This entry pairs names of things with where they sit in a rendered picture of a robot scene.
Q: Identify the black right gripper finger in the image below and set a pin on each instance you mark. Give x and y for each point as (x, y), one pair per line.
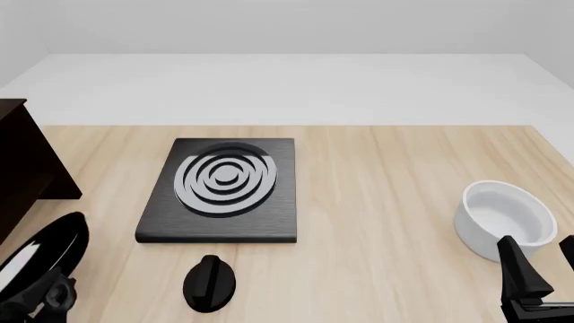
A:
(568, 250)
(520, 272)

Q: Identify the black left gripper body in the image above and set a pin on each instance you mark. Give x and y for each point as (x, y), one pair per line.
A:
(42, 307)

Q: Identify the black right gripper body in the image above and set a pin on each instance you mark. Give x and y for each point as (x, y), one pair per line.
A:
(538, 313)

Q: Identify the black frying pan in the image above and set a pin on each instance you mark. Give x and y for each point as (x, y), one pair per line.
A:
(58, 239)

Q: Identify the dark brown wooden cabinet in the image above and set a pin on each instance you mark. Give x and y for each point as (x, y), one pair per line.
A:
(27, 161)

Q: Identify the white round bowl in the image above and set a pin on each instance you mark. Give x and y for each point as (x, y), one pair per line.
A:
(475, 222)

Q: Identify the flat black stove plate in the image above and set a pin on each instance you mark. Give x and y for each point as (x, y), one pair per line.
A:
(170, 222)

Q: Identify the round black stove knob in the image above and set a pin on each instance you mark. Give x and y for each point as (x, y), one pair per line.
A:
(208, 286)

